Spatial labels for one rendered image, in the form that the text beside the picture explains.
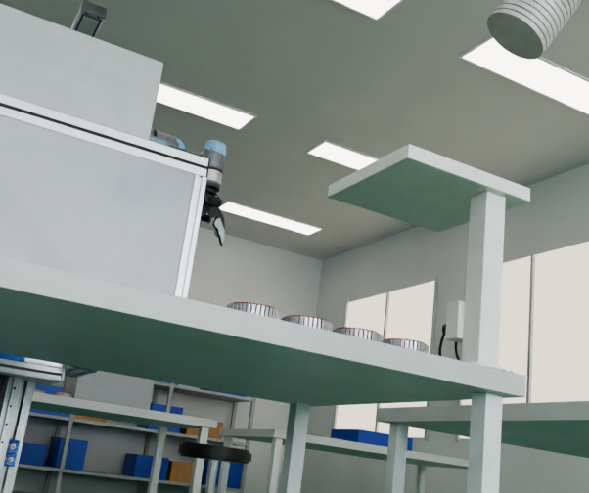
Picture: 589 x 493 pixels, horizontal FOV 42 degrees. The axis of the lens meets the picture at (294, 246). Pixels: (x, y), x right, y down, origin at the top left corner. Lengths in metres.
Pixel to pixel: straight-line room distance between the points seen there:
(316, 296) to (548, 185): 4.02
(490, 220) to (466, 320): 0.24
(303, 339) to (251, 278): 8.25
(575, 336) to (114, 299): 5.49
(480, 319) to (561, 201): 5.30
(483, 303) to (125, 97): 0.93
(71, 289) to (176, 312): 0.19
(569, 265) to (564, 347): 0.69
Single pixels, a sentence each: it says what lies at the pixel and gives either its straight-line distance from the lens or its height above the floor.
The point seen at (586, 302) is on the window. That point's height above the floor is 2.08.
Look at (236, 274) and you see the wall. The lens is 9.65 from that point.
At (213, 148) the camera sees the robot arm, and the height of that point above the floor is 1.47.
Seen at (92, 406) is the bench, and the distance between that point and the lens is 4.64.
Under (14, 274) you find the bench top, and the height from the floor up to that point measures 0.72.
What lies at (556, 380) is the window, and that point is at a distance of 6.65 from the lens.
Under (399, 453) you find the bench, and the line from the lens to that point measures 2.87.
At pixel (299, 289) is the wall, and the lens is 10.04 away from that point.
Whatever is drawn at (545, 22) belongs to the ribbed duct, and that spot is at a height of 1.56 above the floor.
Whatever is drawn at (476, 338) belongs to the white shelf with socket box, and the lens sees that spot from 1.79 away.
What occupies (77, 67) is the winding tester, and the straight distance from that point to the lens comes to 1.73.
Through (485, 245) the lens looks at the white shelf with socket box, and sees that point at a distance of 1.84.
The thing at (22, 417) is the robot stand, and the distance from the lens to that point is 2.92.
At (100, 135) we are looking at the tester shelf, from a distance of 1.66.
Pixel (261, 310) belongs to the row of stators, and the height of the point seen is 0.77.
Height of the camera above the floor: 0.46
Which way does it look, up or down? 17 degrees up
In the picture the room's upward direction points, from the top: 7 degrees clockwise
